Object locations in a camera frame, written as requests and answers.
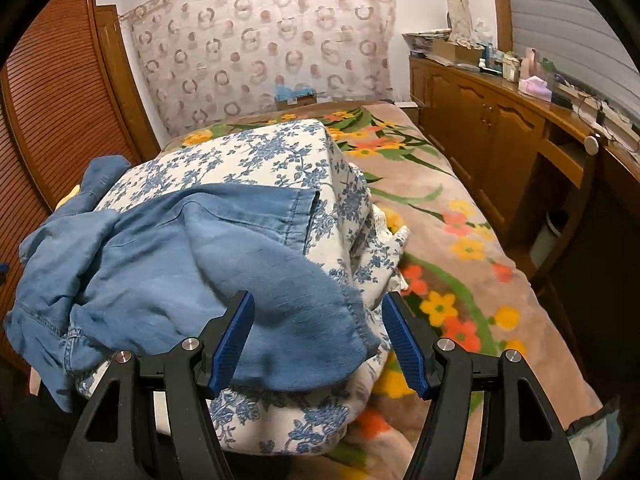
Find floral fleece bed blanket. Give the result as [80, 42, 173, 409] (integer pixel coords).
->
[163, 102, 602, 479]

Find blue denim jeans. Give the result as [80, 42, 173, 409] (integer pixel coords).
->
[4, 155, 380, 410]

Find circle patterned sheer curtain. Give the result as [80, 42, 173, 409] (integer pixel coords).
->
[122, 0, 396, 136]

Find yellow Pikachu plush toy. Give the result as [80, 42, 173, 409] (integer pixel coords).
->
[55, 184, 80, 209]

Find pink tissue pack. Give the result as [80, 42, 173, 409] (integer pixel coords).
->
[518, 76, 552, 102]

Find blue floral white quilt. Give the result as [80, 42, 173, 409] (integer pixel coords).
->
[99, 119, 410, 455]

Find brown louvered wooden wardrobe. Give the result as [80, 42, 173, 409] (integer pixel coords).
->
[0, 0, 162, 376]

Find grey window roller blind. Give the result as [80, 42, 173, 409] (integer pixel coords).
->
[510, 0, 639, 118]

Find wooden sideboard cabinet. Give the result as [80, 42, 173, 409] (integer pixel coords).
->
[409, 56, 639, 278]

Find cardboard box on cabinet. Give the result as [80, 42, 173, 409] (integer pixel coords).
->
[432, 39, 484, 65]

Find pink bottle on cabinet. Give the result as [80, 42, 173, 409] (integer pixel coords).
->
[520, 48, 538, 80]

